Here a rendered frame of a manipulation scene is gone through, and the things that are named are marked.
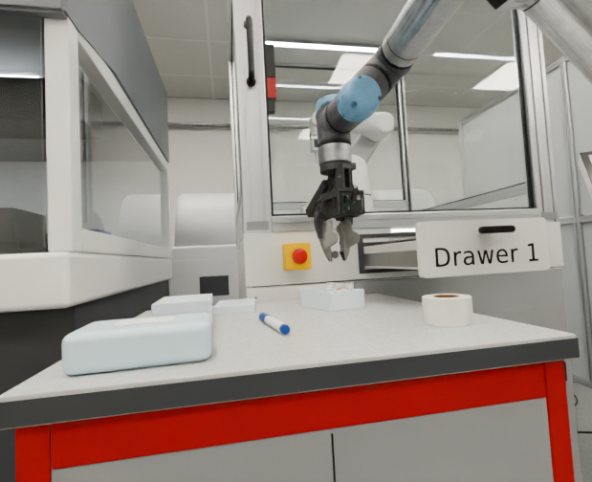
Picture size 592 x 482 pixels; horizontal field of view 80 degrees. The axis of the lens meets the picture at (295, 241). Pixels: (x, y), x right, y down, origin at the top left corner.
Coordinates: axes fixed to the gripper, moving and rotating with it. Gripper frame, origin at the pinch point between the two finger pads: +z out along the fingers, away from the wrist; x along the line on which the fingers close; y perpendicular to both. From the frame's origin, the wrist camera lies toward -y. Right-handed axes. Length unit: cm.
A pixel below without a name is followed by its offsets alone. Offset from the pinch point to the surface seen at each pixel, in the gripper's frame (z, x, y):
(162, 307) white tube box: 6.6, -38.9, 9.6
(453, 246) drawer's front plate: -0.5, 14.2, 20.4
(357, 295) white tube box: 8.7, -0.6, 7.8
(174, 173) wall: -104, 25, -346
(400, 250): -0.4, 13.0, 7.2
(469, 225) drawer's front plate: -4.6, 17.7, 21.5
